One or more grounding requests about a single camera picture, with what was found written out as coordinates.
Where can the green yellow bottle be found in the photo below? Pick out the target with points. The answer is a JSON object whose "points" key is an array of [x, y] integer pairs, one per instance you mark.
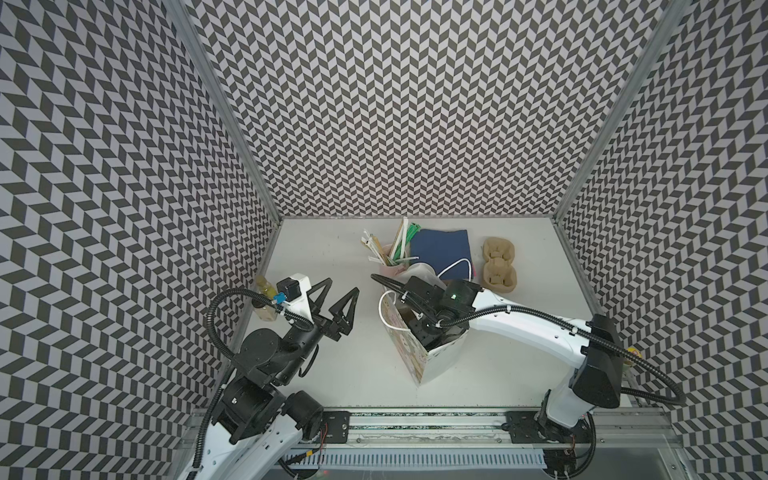
{"points": [[265, 287]]}

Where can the aluminium corner post right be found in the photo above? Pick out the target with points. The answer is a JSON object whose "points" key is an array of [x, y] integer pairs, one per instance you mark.
{"points": [[642, 69]]}

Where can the aluminium corner post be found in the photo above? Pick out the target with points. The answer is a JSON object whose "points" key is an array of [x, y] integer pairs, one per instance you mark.
{"points": [[642, 69], [179, 16]]}

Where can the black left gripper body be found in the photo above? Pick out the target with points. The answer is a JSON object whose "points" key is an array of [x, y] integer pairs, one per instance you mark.
{"points": [[302, 339]]}

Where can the blue napkin stack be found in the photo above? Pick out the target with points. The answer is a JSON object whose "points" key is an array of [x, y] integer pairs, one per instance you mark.
{"points": [[446, 252]]}

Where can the green straws bundle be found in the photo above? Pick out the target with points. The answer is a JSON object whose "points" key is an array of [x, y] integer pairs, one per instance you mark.
{"points": [[406, 232]]}

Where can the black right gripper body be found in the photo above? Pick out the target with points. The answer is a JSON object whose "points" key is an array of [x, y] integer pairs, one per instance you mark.
{"points": [[426, 329]]}

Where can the aluminium corner post left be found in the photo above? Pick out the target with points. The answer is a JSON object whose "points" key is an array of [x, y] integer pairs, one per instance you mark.
{"points": [[179, 16]]}

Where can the white paper takeout bag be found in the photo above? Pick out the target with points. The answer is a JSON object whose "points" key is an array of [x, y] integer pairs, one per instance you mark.
{"points": [[424, 366]]}

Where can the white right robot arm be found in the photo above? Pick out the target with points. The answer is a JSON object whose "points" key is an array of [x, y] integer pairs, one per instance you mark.
{"points": [[599, 377]]}

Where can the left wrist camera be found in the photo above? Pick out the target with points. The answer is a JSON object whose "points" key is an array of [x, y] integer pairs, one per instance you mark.
{"points": [[293, 291]]}

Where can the pink utensil holder cup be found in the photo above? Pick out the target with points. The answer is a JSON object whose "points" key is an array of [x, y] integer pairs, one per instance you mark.
{"points": [[391, 270]]}

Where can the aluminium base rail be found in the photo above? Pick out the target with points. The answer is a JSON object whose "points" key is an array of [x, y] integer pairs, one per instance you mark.
{"points": [[626, 443]]}

